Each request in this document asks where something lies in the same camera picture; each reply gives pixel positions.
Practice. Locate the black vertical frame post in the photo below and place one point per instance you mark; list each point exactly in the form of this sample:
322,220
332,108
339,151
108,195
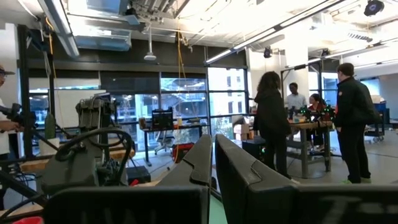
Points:
25,93

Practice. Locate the green table mat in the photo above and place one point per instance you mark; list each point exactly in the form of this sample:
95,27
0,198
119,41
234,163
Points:
217,214

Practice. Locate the long ceiling light strip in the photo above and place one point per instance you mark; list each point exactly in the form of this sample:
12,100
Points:
248,42

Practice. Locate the person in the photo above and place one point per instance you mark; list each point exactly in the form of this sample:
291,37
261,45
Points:
272,118
353,109
3,137
295,100
315,105

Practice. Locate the white hanging ceiling fixture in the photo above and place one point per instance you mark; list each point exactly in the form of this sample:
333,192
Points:
150,57

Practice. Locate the black ceiling spotlight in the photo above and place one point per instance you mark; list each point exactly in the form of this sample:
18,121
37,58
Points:
267,53
373,7

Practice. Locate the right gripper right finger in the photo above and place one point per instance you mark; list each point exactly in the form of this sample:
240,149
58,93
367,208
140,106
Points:
280,205

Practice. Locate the wooden workbench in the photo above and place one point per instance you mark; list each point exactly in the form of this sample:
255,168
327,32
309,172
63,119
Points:
306,126

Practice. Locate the green bottle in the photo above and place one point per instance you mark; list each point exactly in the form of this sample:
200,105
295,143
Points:
49,127

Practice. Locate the red and black floor device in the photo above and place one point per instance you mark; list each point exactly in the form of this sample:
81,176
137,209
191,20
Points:
183,151

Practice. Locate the cardboard box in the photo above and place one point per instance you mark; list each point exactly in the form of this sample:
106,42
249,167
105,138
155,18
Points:
242,132

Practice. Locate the black box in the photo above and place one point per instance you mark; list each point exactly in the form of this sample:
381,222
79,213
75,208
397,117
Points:
138,175

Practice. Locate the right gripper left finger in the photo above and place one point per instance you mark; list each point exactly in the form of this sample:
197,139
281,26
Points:
130,205

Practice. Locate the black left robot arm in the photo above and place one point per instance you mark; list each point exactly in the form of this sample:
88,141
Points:
71,171

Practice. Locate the black handheld device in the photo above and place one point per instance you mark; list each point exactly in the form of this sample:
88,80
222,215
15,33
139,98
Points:
15,115

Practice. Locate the black desk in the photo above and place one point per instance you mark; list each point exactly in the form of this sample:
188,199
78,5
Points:
174,128

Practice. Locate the blue storage cart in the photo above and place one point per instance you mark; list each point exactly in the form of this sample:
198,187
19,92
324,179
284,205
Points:
377,119

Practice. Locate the black desk monitor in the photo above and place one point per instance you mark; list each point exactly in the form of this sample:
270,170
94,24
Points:
162,119

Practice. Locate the grey office chair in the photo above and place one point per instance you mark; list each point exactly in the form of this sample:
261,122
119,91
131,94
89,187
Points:
164,141

